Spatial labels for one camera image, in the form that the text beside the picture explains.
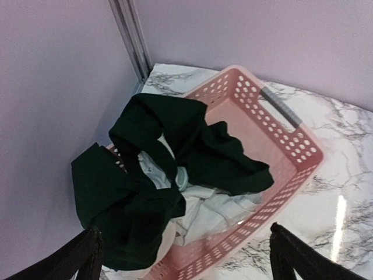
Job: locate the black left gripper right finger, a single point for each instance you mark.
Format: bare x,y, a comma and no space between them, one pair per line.
290,256

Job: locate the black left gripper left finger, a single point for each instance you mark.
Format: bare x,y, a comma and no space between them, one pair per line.
80,258

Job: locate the white and green t-shirt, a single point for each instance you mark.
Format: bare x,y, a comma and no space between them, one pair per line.
164,146

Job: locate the aluminium left corner post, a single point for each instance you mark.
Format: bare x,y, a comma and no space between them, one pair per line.
127,20

